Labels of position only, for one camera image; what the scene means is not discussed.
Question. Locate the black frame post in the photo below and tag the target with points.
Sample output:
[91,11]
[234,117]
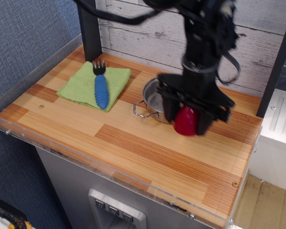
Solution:
[272,81]
[90,34]

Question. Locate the stainless steel pot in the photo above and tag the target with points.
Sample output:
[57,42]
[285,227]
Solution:
[153,101]

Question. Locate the white toy sink unit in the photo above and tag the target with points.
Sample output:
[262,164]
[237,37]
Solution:
[268,160]

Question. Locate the silver dispenser button panel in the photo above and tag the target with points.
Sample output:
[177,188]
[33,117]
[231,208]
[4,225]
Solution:
[110,213]

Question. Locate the red toy pepper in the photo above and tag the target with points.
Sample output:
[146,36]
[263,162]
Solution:
[186,121]

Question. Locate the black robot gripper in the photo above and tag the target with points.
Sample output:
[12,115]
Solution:
[197,89]

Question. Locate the yellow tape piece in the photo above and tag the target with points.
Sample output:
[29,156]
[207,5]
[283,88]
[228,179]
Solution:
[20,225]

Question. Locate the green folded cloth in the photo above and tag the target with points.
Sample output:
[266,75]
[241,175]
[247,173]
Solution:
[81,87]

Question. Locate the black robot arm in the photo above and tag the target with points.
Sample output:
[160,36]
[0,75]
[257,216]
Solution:
[209,30]

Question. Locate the grey toy fridge cabinet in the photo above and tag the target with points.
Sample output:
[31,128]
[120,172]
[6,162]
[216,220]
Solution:
[72,182]

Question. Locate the blue handled toy fork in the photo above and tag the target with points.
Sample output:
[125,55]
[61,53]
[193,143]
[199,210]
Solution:
[100,88]

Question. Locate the black left frame post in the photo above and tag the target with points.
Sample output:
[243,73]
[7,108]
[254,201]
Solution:
[90,34]

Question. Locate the black right frame post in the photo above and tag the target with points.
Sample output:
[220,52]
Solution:
[272,81]

